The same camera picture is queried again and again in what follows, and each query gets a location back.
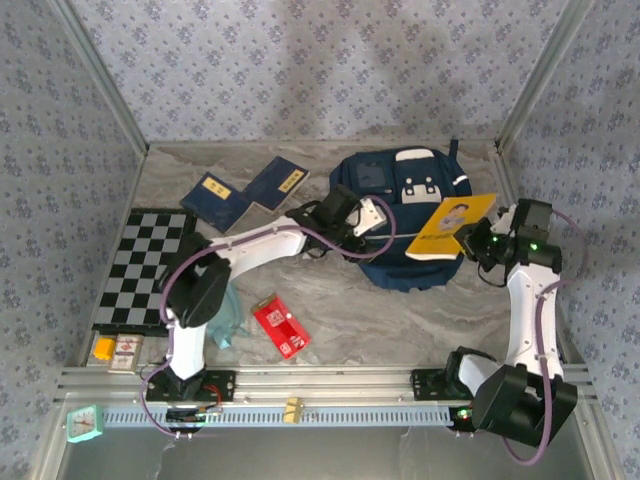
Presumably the aluminium side rail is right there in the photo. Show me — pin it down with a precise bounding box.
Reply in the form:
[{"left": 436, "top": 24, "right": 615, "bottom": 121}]
[{"left": 492, "top": 142, "right": 591, "bottom": 366}]

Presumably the red packet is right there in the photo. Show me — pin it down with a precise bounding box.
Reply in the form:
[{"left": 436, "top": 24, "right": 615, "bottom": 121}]
[{"left": 249, "top": 293, "right": 312, "bottom": 360}]

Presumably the navy book with yellow label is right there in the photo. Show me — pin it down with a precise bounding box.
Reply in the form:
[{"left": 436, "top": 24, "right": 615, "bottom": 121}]
[
  {"left": 179, "top": 172, "right": 254, "bottom": 235},
  {"left": 240, "top": 155, "right": 310, "bottom": 215}
]

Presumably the right controller board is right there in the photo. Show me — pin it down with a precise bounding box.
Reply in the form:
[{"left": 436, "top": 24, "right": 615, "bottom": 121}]
[{"left": 448, "top": 405, "right": 487, "bottom": 427}]

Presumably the grey slotted cable duct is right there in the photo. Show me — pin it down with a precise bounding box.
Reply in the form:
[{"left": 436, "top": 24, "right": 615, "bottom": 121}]
[{"left": 102, "top": 405, "right": 459, "bottom": 429}]

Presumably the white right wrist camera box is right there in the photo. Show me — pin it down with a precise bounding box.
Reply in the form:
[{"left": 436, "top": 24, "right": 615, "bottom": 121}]
[{"left": 492, "top": 203, "right": 520, "bottom": 235}]

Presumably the aluminium mounting rail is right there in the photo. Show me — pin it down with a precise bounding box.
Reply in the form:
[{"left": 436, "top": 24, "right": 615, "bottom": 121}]
[{"left": 54, "top": 364, "right": 599, "bottom": 405}]

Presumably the black grey checkerboard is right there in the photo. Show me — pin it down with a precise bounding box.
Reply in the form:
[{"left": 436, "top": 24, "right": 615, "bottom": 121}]
[{"left": 92, "top": 208, "right": 197, "bottom": 337}]

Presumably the navy blue backpack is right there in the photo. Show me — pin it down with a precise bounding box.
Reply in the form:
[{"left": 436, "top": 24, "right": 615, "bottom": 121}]
[{"left": 328, "top": 138, "right": 474, "bottom": 294}]

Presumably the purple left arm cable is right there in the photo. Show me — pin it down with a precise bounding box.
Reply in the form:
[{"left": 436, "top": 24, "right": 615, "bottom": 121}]
[{"left": 139, "top": 194, "right": 399, "bottom": 441}]

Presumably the left controller board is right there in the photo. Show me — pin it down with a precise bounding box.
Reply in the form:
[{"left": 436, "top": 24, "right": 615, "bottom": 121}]
[{"left": 166, "top": 405, "right": 224, "bottom": 427}]

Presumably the playing card box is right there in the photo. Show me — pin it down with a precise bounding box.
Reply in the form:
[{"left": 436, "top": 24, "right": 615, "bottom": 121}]
[{"left": 108, "top": 334, "right": 145, "bottom": 374}]

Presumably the aluminium frame post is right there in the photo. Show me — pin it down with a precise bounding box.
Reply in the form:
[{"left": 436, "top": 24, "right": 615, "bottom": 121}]
[
  {"left": 49, "top": 0, "right": 150, "bottom": 151},
  {"left": 494, "top": 0, "right": 599, "bottom": 151}
]

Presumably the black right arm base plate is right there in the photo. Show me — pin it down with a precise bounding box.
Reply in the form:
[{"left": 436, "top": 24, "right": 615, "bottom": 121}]
[{"left": 410, "top": 368, "right": 503, "bottom": 401}]

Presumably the controller board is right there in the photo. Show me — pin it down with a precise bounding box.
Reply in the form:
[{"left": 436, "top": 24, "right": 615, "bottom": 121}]
[
  {"left": 166, "top": 405, "right": 224, "bottom": 427},
  {"left": 448, "top": 405, "right": 487, "bottom": 427}
]

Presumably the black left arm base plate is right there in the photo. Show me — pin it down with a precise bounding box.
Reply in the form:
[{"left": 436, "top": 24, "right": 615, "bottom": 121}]
[{"left": 145, "top": 369, "right": 237, "bottom": 403}]

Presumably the light blue pencil case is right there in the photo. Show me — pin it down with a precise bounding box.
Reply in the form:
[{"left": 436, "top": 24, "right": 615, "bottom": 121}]
[{"left": 207, "top": 284, "right": 251, "bottom": 350}]

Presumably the mint green clock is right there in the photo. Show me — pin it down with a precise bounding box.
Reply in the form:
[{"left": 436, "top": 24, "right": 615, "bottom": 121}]
[{"left": 66, "top": 404, "right": 105, "bottom": 444}]

